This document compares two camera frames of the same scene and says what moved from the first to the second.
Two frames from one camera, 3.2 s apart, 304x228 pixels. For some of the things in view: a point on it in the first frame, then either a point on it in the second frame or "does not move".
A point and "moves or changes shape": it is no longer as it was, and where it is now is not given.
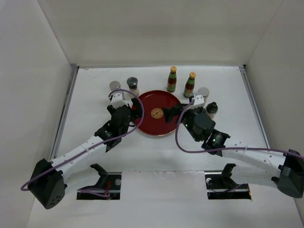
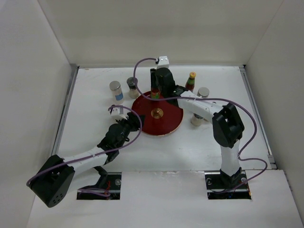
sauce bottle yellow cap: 172,81 moves or changes shape
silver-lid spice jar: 204,91 does not move
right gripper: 170,112 to 153,78
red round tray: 154,122 does not move
